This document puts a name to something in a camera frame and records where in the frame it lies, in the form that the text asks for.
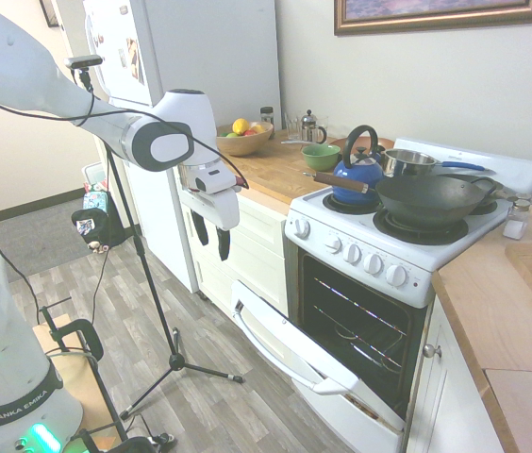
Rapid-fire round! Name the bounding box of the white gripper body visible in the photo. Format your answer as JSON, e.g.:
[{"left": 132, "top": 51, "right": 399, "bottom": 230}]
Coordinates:
[{"left": 178, "top": 159, "right": 243, "bottom": 232}]

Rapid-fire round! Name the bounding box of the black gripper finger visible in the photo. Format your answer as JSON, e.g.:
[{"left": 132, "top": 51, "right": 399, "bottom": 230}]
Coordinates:
[
  {"left": 191, "top": 210, "right": 210, "bottom": 247},
  {"left": 216, "top": 226, "right": 231, "bottom": 262}
]

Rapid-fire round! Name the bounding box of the white oven door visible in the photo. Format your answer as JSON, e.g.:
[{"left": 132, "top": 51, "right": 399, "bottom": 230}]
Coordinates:
[{"left": 230, "top": 278, "right": 407, "bottom": 433}]

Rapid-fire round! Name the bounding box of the white drawer cabinet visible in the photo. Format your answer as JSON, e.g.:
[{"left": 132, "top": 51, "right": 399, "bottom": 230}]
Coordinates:
[{"left": 178, "top": 169, "right": 291, "bottom": 318}]

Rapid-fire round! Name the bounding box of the wooden fruit bowl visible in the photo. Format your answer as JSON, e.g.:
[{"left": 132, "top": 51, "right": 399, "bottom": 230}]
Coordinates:
[{"left": 215, "top": 122, "right": 275, "bottom": 158}]

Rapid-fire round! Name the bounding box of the black bag with print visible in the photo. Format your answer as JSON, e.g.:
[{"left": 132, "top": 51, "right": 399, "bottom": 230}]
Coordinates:
[{"left": 71, "top": 208, "right": 112, "bottom": 247}]

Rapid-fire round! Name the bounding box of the green ceramic bowl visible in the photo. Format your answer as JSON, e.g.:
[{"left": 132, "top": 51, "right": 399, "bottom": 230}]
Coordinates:
[{"left": 300, "top": 143, "right": 342, "bottom": 173}]

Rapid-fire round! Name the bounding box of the glass french press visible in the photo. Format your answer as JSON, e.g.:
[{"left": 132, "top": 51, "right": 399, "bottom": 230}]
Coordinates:
[{"left": 300, "top": 109, "right": 329, "bottom": 145}]

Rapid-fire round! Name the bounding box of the white refrigerator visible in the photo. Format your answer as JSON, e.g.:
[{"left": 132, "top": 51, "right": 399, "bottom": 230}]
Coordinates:
[{"left": 81, "top": 0, "right": 282, "bottom": 294}]

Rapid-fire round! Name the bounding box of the brown plate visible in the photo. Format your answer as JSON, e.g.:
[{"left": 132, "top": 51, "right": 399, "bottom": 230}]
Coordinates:
[{"left": 327, "top": 136, "right": 396, "bottom": 153}]

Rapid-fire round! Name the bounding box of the blue tea kettle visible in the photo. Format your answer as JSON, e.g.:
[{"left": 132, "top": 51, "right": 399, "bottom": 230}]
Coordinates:
[{"left": 331, "top": 125, "right": 385, "bottom": 207}]

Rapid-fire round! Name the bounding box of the grey floor mat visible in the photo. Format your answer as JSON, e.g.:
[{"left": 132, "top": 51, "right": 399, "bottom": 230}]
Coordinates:
[{"left": 0, "top": 199, "right": 95, "bottom": 284}]

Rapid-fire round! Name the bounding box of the white electric stove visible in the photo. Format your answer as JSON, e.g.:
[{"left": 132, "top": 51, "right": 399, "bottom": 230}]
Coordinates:
[{"left": 283, "top": 137, "right": 532, "bottom": 453}]

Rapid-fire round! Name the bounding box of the black clamp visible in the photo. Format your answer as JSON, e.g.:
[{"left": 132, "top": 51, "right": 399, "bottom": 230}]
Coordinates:
[{"left": 35, "top": 296, "right": 130, "bottom": 445}]

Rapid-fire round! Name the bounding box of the black wok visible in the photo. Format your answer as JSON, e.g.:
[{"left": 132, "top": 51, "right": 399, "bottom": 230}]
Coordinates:
[{"left": 302, "top": 171, "right": 498, "bottom": 230}]

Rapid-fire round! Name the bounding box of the black skillet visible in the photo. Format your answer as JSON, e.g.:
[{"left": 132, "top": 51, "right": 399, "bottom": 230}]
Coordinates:
[{"left": 440, "top": 173, "right": 518, "bottom": 209}]

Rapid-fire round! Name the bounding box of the white base cabinet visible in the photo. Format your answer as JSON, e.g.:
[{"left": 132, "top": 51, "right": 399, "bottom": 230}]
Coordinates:
[{"left": 405, "top": 296, "right": 507, "bottom": 453}]

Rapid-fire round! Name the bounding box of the gold framed picture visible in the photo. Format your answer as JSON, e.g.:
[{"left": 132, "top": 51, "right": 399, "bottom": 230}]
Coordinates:
[{"left": 333, "top": 0, "right": 532, "bottom": 37}]

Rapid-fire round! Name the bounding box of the glass salt shaker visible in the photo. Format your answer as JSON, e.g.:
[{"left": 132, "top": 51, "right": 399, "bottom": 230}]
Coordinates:
[{"left": 502, "top": 198, "right": 532, "bottom": 241}]

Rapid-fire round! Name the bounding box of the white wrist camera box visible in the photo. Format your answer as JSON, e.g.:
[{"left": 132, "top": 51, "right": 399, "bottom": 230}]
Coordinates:
[{"left": 193, "top": 168, "right": 243, "bottom": 194}]

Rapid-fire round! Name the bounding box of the black camera tripod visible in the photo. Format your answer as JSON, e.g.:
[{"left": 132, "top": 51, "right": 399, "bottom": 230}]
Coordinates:
[{"left": 76, "top": 68, "right": 246, "bottom": 421}]

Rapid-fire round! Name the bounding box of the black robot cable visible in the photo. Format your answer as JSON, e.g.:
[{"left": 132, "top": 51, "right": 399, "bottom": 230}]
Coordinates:
[{"left": 0, "top": 70, "right": 250, "bottom": 192}]

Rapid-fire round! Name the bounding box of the black camera on tripod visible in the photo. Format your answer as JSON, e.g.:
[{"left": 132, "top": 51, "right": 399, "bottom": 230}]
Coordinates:
[{"left": 64, "top": 54, "right": 105, "bottom": 70}]

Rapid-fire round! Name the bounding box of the steel saucepan blue handle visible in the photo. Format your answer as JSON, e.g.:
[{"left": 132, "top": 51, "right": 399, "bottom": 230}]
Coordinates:
[{"left": 381, "top": 148, "right": 489, "bottom": 178}]

